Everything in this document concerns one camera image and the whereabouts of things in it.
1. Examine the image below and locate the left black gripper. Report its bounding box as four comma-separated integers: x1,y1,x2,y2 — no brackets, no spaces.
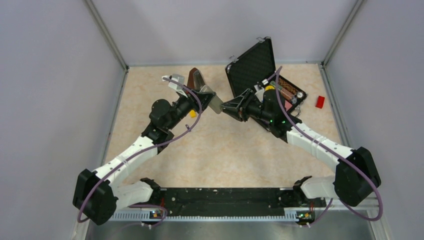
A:
166,85,217,130

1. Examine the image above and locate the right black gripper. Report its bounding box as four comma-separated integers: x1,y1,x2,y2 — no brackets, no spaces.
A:
220,89,274,123

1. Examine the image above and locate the beige remote control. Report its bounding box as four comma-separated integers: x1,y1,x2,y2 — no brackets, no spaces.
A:
208,95,223,114

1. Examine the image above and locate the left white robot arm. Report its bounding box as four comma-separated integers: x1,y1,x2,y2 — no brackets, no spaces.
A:
72,84,216,225

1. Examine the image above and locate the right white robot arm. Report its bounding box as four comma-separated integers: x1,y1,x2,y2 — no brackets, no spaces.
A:
221,89,381,207

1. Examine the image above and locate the yellow toy block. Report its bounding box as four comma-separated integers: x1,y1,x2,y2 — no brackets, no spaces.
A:
189,110,197,118

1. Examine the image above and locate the brown metronome with clear cover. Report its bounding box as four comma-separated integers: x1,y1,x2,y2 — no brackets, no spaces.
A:
187,67,206,92

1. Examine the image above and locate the yellow big blind chip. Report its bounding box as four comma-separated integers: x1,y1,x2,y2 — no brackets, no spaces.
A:
264,85,276,93

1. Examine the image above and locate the black poker chip case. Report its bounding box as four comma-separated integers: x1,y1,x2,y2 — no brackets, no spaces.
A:
225,36,308,117

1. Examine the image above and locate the red toy block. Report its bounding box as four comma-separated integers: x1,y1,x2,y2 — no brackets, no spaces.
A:
315,95,326,109

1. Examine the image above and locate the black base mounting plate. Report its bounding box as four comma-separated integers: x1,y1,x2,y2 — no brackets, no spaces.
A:
146,187,327,217

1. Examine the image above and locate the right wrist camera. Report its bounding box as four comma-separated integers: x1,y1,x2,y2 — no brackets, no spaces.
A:
254,78,269,103

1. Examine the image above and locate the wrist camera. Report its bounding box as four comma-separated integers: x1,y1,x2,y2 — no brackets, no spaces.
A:
161,74,187,97
254,78,269,103

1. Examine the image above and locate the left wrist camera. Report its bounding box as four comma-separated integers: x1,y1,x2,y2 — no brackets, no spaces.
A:
161,74,187,97

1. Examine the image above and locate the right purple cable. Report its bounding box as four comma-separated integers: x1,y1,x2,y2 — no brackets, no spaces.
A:
264,65,384,229

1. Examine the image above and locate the purple cable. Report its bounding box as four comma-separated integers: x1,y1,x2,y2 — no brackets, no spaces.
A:
76,76,204,229
264,65,384,229

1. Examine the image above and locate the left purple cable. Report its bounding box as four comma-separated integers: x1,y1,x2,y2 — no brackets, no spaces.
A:
76,76,204,229

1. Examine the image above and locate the aluminium frame rail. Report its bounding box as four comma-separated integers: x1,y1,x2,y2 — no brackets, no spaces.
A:
79,188,382,223

